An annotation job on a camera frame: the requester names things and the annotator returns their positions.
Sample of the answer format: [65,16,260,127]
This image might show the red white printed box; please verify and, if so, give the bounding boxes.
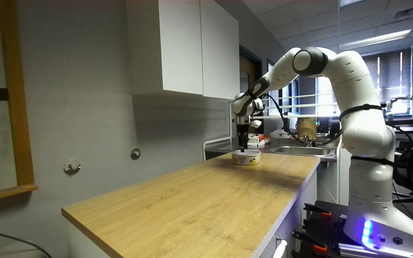
[248,132,268,151]

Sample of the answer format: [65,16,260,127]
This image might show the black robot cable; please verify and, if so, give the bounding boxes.
[263,92,343,148]

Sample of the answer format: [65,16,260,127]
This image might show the wood framed whiteboard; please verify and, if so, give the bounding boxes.
[0,0,39,208]

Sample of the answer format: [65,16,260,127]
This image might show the steel sink counter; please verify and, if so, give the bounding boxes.
[263,142,339,158]

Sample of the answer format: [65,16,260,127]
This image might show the white yellow square bowl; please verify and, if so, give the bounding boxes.
[231,150,264,168]

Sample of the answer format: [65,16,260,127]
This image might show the white cabinet carcass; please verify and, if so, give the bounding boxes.
[125,0,165,97]

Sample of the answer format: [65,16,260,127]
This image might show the wide white cabinet door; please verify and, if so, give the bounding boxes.
[200,0,241,102]

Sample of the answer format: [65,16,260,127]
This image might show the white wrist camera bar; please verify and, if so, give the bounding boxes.
[250,119,266,134]

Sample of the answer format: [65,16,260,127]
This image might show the black orange clamp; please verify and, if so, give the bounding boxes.
[291,228,336,258]
[303,203,347,227]

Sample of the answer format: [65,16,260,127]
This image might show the brown paper bag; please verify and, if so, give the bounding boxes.
[296,118,320,145]

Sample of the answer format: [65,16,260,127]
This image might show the ceiling light panel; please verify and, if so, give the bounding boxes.
[339,28,413,51]

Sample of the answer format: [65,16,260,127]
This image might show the black floor cable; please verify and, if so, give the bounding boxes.
[0,226,53,258]

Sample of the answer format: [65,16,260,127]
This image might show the narrow white cabinet door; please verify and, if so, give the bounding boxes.
[158,0,205,97]

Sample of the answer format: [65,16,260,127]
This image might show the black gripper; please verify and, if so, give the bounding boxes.
[235,122,251,154]

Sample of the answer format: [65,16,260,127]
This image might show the white wall fitting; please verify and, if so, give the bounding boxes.
[62,158,82,177]

